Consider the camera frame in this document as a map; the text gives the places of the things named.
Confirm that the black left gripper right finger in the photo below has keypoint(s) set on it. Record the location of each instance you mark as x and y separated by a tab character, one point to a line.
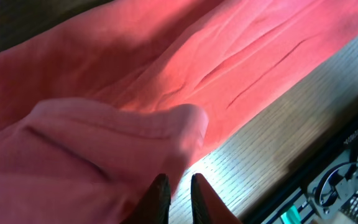
207	206

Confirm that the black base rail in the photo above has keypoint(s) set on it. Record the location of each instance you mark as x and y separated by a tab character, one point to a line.
325	186

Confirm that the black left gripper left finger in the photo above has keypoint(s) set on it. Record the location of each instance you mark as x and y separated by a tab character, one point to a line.
153	207

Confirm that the red printed t-shirt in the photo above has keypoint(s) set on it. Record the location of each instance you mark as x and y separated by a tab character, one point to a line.
93	109

